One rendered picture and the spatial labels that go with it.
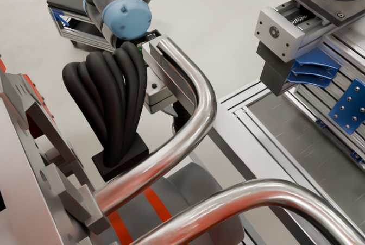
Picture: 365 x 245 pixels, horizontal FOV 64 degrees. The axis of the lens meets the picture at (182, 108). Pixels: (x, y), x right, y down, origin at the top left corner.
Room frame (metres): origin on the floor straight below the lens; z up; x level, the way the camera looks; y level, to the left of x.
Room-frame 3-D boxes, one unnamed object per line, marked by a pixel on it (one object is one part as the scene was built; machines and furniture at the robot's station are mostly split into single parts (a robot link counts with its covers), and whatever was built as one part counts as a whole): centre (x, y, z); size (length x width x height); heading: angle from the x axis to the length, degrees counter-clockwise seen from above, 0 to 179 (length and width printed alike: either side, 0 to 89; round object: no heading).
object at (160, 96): (0.29, 0.02, 0.93); 0.09 x 0.05 x 0.05; 125
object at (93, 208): (0.18, 0.05, 1.03); 0.19 x 0.18 x 0.11; 125
